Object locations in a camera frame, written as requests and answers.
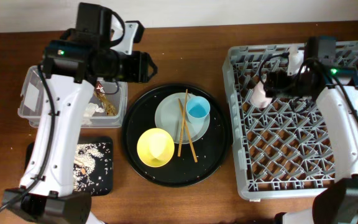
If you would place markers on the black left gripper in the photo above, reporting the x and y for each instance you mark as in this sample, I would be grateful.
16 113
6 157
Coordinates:
140 66

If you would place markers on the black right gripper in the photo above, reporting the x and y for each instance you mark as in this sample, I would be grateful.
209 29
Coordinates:
270 84

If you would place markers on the pink cup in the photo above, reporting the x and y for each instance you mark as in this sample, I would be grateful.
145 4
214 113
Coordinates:
258 98

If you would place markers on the gold snack wrapper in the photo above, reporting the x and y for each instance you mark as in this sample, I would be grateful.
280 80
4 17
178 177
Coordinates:
100 93

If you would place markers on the blue cup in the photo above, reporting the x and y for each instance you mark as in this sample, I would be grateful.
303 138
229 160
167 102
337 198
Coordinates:
197 109

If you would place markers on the white tissue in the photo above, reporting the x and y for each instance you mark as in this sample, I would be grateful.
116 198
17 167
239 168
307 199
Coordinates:
90 110

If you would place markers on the yellow bowl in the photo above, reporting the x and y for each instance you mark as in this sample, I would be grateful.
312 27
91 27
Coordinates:
155 147

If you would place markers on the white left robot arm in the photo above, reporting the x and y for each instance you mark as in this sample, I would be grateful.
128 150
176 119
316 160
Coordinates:
69 71

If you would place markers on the grey plastic dishwasher rack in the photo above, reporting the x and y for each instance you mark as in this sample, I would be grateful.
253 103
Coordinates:
278 152

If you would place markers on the clear plastic waste bin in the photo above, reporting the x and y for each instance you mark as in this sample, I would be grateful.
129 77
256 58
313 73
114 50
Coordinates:
32 95

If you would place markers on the light grey plate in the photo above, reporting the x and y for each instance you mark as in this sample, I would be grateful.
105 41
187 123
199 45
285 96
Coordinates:
168 117

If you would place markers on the wooden chopstick left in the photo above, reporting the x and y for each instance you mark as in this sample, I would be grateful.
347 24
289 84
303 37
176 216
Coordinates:
182 123

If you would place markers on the wooden chopstick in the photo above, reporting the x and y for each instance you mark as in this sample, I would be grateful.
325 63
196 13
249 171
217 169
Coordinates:
190 142
182 123

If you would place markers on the wooden chopstick right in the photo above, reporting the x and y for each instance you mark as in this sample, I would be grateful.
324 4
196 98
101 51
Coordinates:
190 142

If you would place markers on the black round serving tray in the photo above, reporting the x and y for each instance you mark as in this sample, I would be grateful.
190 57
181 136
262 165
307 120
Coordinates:
181 171

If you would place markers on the food scraps and rice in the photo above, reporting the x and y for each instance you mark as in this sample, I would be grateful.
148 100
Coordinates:
93 168

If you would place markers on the black rectangular tray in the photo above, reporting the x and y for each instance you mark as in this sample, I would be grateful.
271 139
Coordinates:
58 174

